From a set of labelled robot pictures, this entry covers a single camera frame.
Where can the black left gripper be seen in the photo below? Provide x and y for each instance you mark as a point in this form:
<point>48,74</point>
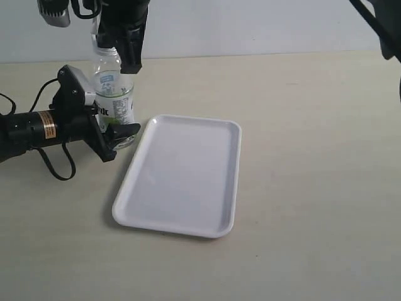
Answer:
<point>75,121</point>

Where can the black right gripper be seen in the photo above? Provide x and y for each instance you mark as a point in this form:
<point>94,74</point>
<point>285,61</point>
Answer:
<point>124,21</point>

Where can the clear Gatorade plastic bottle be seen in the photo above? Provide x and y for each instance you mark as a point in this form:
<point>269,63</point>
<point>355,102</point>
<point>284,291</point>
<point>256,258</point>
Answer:
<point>114,90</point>

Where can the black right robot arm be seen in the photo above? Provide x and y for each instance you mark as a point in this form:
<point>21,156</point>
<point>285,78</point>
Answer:
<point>384,21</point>

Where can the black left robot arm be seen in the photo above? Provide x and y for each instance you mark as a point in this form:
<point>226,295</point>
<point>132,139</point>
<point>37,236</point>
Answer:
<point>23,132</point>

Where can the white rectangular plastic tray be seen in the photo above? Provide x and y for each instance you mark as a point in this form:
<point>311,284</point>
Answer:
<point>183,177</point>

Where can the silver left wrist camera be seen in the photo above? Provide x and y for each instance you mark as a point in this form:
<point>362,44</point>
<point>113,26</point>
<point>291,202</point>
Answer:
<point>84,84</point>

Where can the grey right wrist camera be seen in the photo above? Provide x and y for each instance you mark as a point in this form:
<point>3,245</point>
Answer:
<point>55,12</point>

